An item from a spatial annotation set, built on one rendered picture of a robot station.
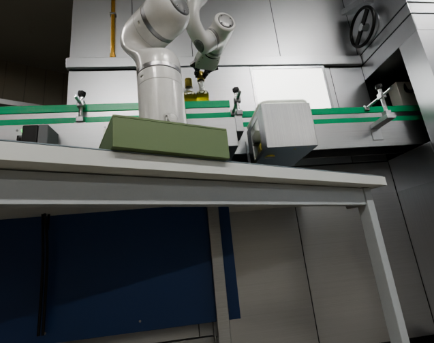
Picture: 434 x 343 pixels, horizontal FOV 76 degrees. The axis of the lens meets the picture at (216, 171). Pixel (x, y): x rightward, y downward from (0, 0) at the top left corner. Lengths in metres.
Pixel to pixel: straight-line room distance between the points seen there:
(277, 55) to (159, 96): 1.14
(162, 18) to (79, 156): 0.45
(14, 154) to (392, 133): 1.40
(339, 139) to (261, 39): 0.78
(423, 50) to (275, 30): 0.76
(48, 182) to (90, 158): 0.08
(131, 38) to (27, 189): 0.51
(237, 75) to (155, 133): 1.03
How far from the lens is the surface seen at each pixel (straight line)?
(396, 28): 1.76
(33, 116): 1.25
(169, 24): 0.83
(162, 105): 0.69
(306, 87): 1.65
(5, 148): 0.55
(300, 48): 1.83
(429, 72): 1.56
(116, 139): 0.55
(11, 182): 0.58
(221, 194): 0.68
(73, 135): 1.13
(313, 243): 1.40
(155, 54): 0.78
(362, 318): 1.52
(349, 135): 1.37
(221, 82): 1.52
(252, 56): 1.67
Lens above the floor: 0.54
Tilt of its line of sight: 16 degrees up
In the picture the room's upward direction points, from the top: 6 degrees counter-clockwise
